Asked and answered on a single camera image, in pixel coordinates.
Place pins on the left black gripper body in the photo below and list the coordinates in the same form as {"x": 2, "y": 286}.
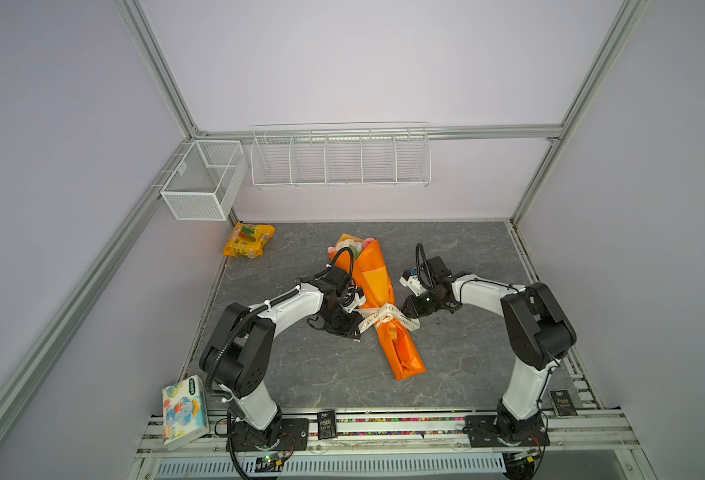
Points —
{"x": 339, "y": 321}

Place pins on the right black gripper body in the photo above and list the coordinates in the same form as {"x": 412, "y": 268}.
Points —
{"x": 422, "y": 304}

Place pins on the cream printed ribbon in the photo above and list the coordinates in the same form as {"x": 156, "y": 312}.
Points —
{"x": 374, "y": 317}

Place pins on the orange wrapping paper sheet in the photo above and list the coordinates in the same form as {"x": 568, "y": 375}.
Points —
{"x": 370, "y": 273}

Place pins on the cream fake rose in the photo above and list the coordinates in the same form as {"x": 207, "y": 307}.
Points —
{"x": 354, "y": 245}

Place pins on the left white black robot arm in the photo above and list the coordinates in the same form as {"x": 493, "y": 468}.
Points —
{"x": 235, "y": 360}

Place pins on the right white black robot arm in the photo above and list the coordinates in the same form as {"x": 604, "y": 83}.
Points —
{"x": 540, "y": 334}

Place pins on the yellow snack bag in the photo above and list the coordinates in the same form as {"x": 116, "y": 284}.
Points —
{"x": 248, "y": 241}

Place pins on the black labelled box right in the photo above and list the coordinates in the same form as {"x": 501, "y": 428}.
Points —
{"x": 562, "y": 403}

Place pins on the colourful tissue pack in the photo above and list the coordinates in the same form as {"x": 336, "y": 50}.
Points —
{"x": 185, "y": 417}

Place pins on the white mesh box basket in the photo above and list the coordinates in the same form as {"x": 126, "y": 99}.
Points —
{"x": 204, "y": 183}

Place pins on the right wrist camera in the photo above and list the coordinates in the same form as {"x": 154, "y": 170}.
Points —
{"x": 426, "y": 275}

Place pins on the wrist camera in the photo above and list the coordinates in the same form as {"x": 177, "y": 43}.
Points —
{"x": 343, "y": 290}
{"x": 426, "y": 275}

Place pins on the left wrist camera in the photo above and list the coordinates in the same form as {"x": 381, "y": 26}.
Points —
{"x": 343, "y": 290}

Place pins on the black box on rail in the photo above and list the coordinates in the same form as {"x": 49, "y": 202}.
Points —
{"x": 327, "y": 425}

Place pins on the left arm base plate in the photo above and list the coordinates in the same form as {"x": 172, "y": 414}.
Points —
{"x": 284, "y": 434}

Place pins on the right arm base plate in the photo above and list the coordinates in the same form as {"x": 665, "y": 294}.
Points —
{"x": 501, "y": 430}

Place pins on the white wire shelf basket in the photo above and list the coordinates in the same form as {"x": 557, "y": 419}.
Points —
{"x": 357, "y": 154}

